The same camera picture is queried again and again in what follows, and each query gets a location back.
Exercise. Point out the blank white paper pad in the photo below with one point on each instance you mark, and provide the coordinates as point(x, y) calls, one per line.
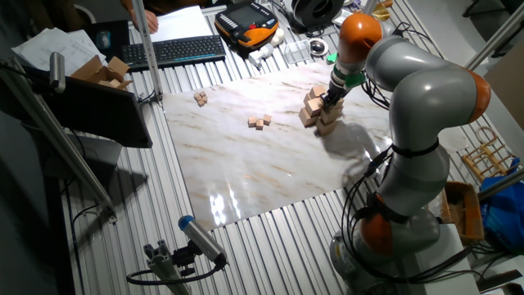
point(184, 24)

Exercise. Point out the silver cylindrical camera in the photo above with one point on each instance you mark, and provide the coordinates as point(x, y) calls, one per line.
point(57, 71)

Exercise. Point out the short aluminium profile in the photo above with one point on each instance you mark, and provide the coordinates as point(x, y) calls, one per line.
point(163, 266)

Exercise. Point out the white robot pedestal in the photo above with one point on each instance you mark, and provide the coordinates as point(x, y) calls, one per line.
point(446, 262)

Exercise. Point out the white power adapter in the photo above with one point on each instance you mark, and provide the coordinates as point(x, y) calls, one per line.
point(262, 53)

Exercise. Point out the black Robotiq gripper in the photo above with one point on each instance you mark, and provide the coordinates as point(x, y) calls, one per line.
point(335, 91)

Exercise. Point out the round metal tin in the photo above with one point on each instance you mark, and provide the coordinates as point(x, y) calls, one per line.
point(318, 48)

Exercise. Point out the grey computer mouse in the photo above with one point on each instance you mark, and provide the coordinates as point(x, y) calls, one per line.
point(103, 39)

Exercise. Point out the orange black teach pendant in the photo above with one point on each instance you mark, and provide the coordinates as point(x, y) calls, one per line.
point(245, 20)

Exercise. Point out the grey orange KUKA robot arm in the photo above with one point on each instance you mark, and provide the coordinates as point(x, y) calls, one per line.
point(425, 94)

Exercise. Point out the white marble pattern mat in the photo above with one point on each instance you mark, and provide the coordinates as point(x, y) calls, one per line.
point(245, 172)

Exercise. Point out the white printed paper sheet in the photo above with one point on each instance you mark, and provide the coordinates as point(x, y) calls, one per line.
point(49, 49)
point(92, 47)

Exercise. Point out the black camera bracket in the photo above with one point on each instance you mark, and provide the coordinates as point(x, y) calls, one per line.
point(184, 258)

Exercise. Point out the blue bag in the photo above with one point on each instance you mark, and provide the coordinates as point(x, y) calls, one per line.
point(505, 213)

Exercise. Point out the person's right hand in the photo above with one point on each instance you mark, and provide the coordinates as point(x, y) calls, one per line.
point(146, 20)

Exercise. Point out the white button control box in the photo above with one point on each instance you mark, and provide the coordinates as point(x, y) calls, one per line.
point(341, 17)

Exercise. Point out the black filament spool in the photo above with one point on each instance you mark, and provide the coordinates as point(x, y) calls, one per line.
point(315, 12)

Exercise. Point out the aluminium frame post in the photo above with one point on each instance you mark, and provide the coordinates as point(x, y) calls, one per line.
point(495, 39)
point(503, 184)
point(146, 49)
point(82, 174)

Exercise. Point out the silver camera with blue end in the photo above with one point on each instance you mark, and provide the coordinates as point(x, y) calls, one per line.
point(202, 239)

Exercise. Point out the black mouse pad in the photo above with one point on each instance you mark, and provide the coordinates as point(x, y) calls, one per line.
point(118, 37)

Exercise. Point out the brown cardboard panel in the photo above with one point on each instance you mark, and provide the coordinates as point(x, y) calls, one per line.
point(507, 86)

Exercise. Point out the wooden rack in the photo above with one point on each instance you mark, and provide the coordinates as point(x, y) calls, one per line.
point(487, 155)

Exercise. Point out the black monitor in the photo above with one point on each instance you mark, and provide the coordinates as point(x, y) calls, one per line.
point(94, 114)

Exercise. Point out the brown cardboard box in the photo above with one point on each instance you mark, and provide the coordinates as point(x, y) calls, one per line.
point(462, 213)

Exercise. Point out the clear plastic box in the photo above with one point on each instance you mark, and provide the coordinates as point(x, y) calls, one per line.
point(296, 52)

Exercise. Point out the white egg-shaped object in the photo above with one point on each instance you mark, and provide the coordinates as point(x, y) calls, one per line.
point(278, 37)

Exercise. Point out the open cardboard box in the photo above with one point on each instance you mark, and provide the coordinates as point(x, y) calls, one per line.
point(94, 71)

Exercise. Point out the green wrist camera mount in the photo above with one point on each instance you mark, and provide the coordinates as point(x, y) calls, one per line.
point(354, 80)

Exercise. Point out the black computer keyboard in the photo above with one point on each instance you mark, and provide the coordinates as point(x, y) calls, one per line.
point(172, 51)

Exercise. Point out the large wooden cube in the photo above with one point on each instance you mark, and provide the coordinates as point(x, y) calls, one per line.
point(329, 116)
point(326, 128)
point(314, 106)
point(340, 107)
point(307, 118)
point(317, 91)

